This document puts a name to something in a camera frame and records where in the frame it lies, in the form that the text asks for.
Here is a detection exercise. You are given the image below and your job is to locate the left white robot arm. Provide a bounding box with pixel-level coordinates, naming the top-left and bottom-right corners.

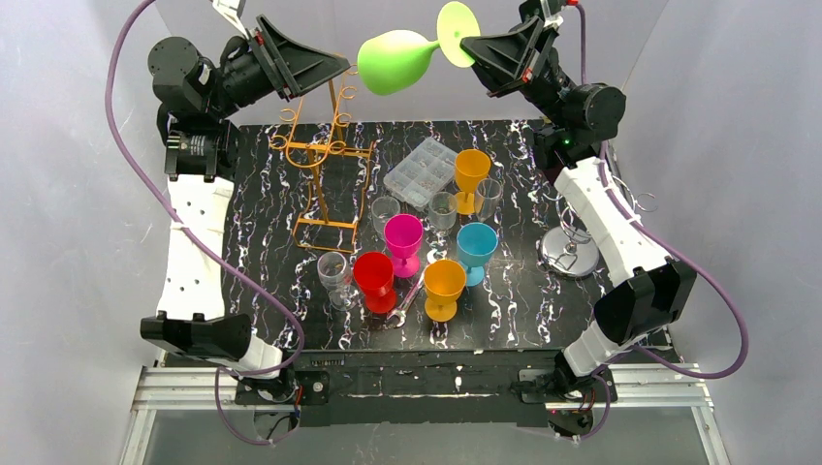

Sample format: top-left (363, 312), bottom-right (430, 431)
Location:
top-left (140, 15), bottom-right (349, 402)

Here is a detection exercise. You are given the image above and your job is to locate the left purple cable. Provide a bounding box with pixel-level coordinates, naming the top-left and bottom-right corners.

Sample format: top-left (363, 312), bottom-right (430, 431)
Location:
top-left (104, 0), bottom-right (307, 447)

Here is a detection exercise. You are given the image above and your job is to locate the clear champagne flute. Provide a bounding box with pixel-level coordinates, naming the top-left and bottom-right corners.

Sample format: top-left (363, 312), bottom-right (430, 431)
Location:
top-left (474, 178), bottom-right (503, 222)

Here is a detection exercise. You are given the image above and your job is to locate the green wine glass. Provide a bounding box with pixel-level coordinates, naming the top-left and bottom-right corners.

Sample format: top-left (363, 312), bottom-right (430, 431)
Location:
top-left (357, 1), bottom-right (481, 96)

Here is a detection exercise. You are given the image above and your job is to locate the gold wire glass rack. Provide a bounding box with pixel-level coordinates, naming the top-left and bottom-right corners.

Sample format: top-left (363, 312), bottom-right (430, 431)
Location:
top-left (269, 65), bottom-right (376, 254)

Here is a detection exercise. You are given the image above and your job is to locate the aluminium frame rail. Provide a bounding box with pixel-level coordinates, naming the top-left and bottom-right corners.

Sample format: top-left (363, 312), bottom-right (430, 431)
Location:
top-left (120, 186), bottom-right (730, 465)

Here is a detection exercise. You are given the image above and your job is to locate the orange glass yellow base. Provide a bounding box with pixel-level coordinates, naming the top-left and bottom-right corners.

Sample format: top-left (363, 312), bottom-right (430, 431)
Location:
top-left (455, 148), bottom-right (491, 215)

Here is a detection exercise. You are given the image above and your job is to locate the purple cable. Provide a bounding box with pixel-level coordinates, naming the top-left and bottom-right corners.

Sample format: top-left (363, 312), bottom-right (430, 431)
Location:
top-left (104, 0), bottom-right (307, 447)
top-left (574, 3), bottom-right (750, 447)

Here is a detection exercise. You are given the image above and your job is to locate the blue wine glass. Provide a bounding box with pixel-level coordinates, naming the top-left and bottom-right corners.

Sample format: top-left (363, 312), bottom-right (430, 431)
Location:
top-left (457, 222), bottom-right (498, 287)

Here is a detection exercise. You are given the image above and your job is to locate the clear plastic screw box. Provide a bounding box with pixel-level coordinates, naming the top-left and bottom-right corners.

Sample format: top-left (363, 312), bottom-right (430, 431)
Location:
top-left (383, 137), bottom-right (458, 211)

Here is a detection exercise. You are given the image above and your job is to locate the pink wine glass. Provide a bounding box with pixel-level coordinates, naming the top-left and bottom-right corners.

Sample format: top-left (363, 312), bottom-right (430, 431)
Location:
top-left (384, 214), bottom-right (425, 278)

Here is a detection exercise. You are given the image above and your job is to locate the clear tumbler glass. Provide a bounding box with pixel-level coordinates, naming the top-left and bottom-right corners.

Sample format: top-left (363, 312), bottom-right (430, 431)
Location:
top-left (370, 196), bottom-right (400, 237)

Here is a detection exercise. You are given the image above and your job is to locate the silver wire glass rack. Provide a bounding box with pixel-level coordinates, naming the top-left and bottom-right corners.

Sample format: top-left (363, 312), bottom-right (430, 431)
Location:
top-left (540, 160), bottom-right (668, 287)

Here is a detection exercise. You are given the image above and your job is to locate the orange glass yellow foot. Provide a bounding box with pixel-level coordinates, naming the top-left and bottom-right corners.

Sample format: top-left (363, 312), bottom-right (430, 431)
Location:
top-left (424, 259), bottom-right (467, 323)

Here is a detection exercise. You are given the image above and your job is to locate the silver combination wrench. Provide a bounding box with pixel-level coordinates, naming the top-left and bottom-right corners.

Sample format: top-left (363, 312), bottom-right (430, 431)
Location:
top-left (387, 250), bottom-right (447, 328)

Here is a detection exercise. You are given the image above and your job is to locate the clear wine glass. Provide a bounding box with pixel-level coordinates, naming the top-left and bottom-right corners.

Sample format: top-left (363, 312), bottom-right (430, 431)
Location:
top-left (317, 252), bottom-right (359, 311)

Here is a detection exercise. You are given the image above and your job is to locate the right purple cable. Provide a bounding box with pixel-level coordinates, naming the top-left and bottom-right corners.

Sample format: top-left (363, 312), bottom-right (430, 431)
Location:
top-left (574, 3), bottom-right (750, 447)

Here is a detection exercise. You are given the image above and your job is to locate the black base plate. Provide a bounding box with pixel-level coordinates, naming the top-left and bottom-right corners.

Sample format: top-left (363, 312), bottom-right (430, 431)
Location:
top-left (236, 349), bottom-right (617, 431)

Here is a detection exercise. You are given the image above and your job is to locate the red wine glass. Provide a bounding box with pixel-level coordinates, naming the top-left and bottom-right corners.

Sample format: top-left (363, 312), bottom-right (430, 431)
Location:
top-left (353, 251), bottom-right (396, 314)

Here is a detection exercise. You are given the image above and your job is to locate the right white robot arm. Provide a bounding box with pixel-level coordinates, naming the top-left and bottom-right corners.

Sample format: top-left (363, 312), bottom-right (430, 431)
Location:
top-left (457, 1), bottom-right (696, 395)

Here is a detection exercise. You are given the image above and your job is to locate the clear stemless glass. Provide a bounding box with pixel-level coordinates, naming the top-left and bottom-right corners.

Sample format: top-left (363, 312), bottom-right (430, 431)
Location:
top-left (427, 192), bottom-right (458, 235)

